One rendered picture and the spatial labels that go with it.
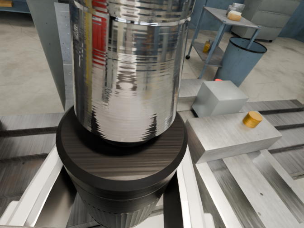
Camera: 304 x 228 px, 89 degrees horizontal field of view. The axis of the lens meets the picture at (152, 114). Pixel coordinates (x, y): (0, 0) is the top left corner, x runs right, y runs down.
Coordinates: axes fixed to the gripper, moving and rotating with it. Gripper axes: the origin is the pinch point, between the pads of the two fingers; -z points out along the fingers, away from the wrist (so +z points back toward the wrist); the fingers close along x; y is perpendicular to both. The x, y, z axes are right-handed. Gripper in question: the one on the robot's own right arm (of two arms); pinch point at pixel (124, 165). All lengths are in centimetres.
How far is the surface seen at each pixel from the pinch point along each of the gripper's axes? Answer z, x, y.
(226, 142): -9.4, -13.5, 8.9
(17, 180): -6.0, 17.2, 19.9
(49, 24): -45, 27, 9
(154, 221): -3.0, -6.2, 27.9
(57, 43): -45, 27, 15
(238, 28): -475, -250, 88
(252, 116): -13.5, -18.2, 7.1
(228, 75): -188, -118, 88
